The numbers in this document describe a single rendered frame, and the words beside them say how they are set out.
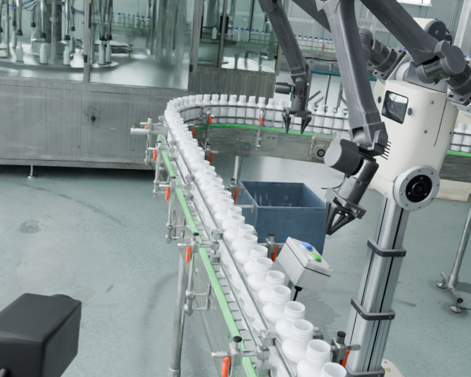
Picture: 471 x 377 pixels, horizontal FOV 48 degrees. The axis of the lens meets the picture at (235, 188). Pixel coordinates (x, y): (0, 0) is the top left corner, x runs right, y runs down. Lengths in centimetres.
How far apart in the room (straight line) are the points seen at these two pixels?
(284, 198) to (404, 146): 84
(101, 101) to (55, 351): 447
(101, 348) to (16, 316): 243
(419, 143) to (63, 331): 146
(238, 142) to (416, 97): 170
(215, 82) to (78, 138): 250
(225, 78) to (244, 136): 368
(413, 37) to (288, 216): 93
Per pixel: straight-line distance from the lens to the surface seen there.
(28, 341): 37
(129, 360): 275
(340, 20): 132
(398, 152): 175
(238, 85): 693
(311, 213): 215
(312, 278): 131
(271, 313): 105
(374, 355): 213
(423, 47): 149
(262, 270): 114
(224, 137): 319
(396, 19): 145
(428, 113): 172
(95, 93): 481
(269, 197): 240
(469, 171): 350
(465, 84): 158
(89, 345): 285
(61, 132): 489
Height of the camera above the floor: 167
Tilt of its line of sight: 19 degrees down
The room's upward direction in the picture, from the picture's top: 7 degrees clockwise
